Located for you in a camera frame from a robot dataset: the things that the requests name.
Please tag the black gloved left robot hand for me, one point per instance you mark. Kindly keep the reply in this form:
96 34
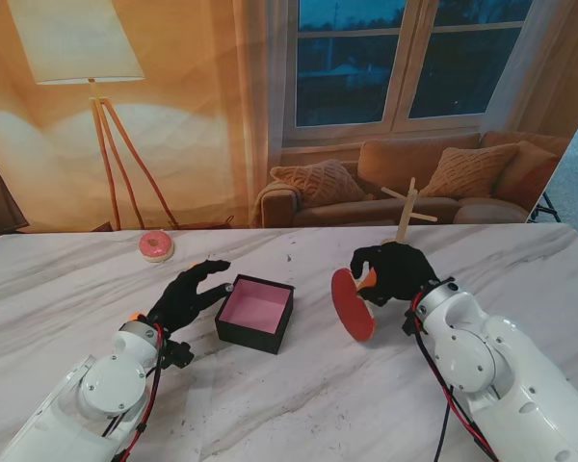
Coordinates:
180 300

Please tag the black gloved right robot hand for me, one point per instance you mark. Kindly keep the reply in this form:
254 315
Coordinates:
400 272

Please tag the red ping pong bat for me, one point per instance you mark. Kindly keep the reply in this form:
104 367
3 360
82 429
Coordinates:
349 303

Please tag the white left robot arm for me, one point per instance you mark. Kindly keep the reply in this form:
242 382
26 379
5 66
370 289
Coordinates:
106 385

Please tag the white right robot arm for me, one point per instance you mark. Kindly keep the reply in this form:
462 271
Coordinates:
477 351

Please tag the black box pink inside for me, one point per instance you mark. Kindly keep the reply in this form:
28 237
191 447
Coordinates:
250 332

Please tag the wooden mug tree stand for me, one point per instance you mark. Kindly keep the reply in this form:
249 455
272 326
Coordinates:
404 216

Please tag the pink frosted donut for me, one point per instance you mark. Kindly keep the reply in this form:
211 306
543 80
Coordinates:
155 245

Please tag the printed living room backdrop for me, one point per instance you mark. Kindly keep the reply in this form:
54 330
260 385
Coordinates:
197 120

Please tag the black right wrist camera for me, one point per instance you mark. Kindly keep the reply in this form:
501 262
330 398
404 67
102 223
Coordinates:
412 321

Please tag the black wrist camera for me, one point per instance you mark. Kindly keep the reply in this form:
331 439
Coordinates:
177 355
412 321

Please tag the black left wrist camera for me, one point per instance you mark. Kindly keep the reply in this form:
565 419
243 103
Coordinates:
177 355

